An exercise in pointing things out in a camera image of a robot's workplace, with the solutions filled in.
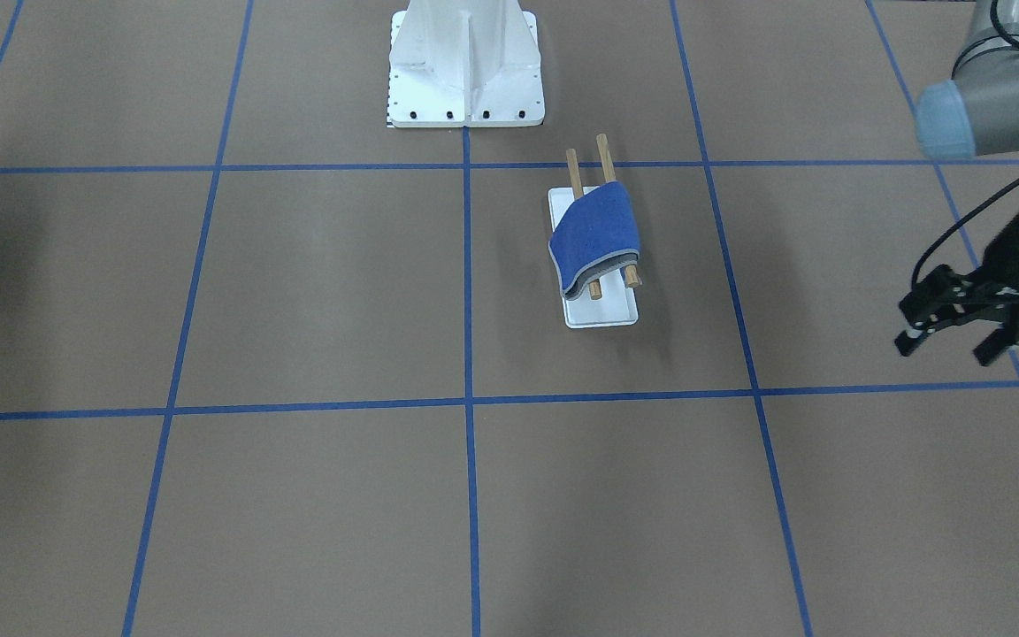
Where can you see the blue towel with grey edge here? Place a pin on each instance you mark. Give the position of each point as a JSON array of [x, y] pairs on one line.
[[596, 235]]

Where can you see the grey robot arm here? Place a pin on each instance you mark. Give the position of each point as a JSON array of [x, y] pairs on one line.
[[974, 113]]

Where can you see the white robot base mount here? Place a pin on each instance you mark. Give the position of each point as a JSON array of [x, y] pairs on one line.
[[455, 64]]

